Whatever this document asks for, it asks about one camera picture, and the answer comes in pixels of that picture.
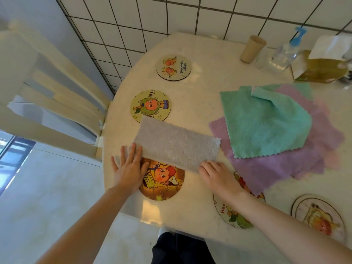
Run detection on person's left hand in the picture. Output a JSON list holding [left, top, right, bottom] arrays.
[[111, 143, 150, 195]]

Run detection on person's right hand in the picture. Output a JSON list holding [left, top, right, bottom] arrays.
[[199, 160, 246, 201]]

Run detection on grey textured cleaning cloth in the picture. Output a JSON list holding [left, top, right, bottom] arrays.
[[134, 117, 221, 173]]

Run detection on person's right forearm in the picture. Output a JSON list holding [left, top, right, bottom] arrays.
[[220, 189, 352, 264]]

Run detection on person's left forearm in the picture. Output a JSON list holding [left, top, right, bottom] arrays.
[[36, 186, 136, 264]]

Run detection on orange coaster red-capped figure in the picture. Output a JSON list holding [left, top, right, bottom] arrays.
[[138, 158, 185, 201]]

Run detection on yellow coaster green-hooded figure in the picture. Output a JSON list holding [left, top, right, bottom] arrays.
[[130, 90, 172, 123]]

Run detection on white coaster with green figure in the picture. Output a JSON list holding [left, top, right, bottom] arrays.
[[213, 171, 266, 229]]

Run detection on purple cleaning cloth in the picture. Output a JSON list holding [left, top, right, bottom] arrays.
[[208, 84, 345, 196]]

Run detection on person's dark trousers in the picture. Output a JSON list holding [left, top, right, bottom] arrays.
[[151, 232, 217, 264]]

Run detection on cream wooden chair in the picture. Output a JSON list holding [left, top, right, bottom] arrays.
[[0, 20, 114, 162]]

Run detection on cream coaster two orange figures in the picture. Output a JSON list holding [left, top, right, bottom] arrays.
[[156, 54, 192, 81]]

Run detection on white coaster with brown rim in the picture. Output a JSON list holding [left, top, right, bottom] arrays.
[[291, 194, 347, 244]]

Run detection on clear drinking glass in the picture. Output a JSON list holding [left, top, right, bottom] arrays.
[[254, 48, 275, 70]]

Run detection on pink cleaning cloth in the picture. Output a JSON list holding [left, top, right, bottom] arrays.
[[294, 99, 343, 180]]

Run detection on beige cup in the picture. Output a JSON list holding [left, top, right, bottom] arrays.
[[240, 35, 267, 64]]

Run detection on clear bottle with blue pump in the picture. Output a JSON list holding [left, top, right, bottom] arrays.
[[269, 26, 307, 72]]

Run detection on olive tissue pack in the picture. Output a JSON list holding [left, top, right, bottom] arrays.
[[291, 34, 352, 84]]

